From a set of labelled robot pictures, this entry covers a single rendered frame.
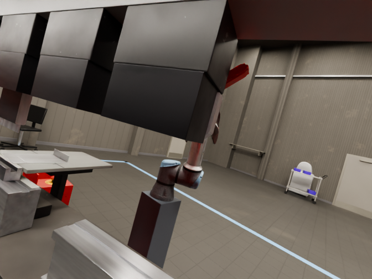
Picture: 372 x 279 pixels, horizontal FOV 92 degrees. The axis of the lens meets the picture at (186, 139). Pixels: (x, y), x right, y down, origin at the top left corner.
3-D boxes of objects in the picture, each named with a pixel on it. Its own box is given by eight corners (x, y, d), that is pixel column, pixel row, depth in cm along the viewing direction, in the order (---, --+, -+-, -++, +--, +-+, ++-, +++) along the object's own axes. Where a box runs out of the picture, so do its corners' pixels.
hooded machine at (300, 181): (308, 196, 767) (318, 165, 763) (307, 198, 720) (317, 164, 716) (290, 190, 811) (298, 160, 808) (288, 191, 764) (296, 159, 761)
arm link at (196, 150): (177, 178, 117) (198, 94, 105) (200, 185, 115) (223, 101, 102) (172, 186, 106) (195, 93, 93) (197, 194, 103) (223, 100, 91)
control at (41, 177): (67, 207, 92) (76, 174, 92) (27, 213, 79) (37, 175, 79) (53, 192, 104) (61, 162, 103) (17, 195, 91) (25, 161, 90)
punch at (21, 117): (23, 133, 44) (32, 95, 43) (12, 132, 42) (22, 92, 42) (4, 124, 48) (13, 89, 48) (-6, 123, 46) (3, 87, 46)
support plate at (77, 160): (112, 168, 67) (112, 165, 67) (26, 174, 43) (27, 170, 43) (81, 154, 74) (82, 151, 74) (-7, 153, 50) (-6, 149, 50)
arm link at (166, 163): (159, 176, 118) (165, 156, 118) (179, 182, 116) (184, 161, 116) (153, 179, 106) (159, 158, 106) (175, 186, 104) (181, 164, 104)
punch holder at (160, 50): (210, 145, 28) (238, 41, 27) (188, 141, 20) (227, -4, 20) (136, 124, 34) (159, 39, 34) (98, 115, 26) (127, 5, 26)
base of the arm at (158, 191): (162, 190, 122) (166, 176, 122) (178, 200, 113) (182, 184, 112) (144, 192, 110) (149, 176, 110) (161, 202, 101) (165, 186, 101)
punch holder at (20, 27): (60, 102, 45) (76, 37, 44) (16, 91, 37) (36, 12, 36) (29, 94, 51) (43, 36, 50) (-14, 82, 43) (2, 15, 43)
